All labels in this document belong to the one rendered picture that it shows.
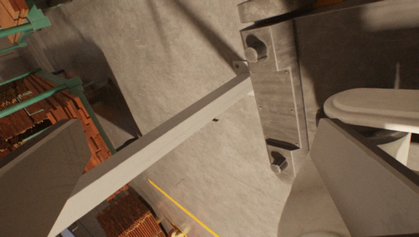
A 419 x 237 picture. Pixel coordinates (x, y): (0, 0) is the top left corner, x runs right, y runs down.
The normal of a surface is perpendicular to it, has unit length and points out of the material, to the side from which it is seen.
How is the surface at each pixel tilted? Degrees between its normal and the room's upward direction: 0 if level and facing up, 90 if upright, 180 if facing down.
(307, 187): 90
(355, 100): 90
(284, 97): 0
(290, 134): 0
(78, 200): 90
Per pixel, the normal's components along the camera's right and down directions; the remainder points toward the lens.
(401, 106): -0.29, -0.86
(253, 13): -0.67, 0.53
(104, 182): 0.69, 0.20
